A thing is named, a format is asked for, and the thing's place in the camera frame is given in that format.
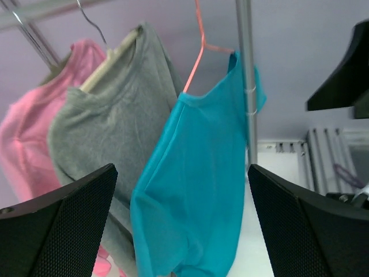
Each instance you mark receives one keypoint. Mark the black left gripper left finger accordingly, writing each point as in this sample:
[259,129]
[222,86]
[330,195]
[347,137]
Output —
[58,233]

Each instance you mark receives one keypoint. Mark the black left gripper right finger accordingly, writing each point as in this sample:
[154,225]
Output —
[308,234]

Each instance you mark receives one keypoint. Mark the teal t shirt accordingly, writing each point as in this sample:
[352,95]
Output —
[187,206]

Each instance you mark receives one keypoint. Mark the black right arm gripper finger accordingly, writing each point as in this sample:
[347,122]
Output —
[347,86]

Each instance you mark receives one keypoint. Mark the pink t shirt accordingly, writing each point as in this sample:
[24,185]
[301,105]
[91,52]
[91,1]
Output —
[25,157]

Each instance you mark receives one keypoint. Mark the grey t shirt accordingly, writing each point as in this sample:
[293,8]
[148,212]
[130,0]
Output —
[119,121]

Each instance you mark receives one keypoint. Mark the wooden hanger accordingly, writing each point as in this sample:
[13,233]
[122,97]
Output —
[112,57]

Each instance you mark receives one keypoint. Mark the silver clothes rack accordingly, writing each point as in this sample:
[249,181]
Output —
[45,9]

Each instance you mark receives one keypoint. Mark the aluminium frame rail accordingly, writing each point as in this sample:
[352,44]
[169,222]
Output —
[326,161]

